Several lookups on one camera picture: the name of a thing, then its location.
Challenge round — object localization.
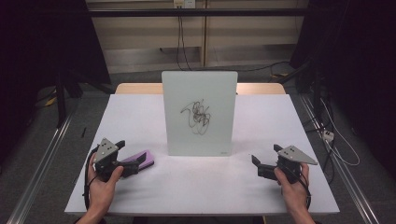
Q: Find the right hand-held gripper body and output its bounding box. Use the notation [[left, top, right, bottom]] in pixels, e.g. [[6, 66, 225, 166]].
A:
[[257, 145, 318, 185]]

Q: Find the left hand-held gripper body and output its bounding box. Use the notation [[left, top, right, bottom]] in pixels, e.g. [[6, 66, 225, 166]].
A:
[[92, 137, 125, 183]]

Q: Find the purple whiteboard eraser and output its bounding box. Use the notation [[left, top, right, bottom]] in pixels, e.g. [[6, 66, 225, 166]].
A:
[[120, 149, 156, 172]]

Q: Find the white whiteboard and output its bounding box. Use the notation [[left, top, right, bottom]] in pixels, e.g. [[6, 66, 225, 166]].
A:
[[161, 70, 239, 158]]

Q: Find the person's right hand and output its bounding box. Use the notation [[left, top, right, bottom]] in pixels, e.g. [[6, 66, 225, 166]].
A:
[[274, 162, 312, 217]]

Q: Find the person's left hand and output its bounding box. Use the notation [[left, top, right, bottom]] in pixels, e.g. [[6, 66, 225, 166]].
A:
[[87, 152, 124, 217]]

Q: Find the white power strip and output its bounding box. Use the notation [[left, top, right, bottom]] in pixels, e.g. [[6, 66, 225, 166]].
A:
[[321, 130, 336, 143]]

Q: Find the wooden table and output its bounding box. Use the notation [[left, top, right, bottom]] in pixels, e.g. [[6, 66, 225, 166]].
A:
[[115, 82, 287, 96]]

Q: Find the black metal stand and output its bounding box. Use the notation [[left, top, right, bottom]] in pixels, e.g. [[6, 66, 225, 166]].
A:
[[55, 69, 116, 129], [276, 60, 323, 122]]

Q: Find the black curtain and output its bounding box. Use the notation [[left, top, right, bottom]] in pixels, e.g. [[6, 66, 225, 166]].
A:
[[0, 0, 112, 166], [289, 0, 396, 178]]

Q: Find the black horizontal bar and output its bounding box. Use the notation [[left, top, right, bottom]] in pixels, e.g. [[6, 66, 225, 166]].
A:
[[87, 8, 309, 17]]

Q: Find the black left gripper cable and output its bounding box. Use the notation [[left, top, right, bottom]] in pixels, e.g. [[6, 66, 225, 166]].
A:
[[82, 146, 98, 211]]

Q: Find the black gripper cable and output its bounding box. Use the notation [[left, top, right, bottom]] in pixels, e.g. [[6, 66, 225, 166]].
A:
[[82, 146, 98, 211], [292, 169, 313, 211]]

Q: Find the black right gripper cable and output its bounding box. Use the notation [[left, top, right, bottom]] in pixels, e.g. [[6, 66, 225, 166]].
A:
[[292, 169, 313, 211]]

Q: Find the white cable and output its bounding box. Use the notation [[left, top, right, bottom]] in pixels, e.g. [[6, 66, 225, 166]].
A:
[[320, 97, 361, 167]]

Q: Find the aluminium floor rail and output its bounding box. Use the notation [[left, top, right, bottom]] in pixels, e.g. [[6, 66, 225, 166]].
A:
[[6, 102, 78, 224], [298, 92, 381, 224]]

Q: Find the black hanging cable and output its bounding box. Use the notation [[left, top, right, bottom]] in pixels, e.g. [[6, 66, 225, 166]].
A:
[[176, 15, 194, 72]]

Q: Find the white wall socket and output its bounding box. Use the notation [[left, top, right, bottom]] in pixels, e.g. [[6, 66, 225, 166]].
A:
[[173, 0, 196, 9]]

